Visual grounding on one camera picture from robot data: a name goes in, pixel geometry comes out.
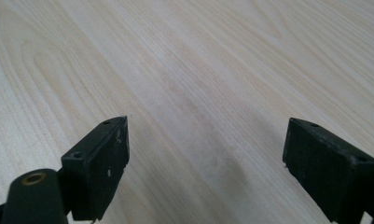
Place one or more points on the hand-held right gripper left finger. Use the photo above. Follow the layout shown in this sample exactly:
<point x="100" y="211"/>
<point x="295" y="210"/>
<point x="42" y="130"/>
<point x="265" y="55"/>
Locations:
<point x="96" y="168"/>

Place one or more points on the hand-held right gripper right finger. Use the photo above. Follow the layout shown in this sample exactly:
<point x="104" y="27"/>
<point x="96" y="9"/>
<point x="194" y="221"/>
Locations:
<point x="327" y="168"/>

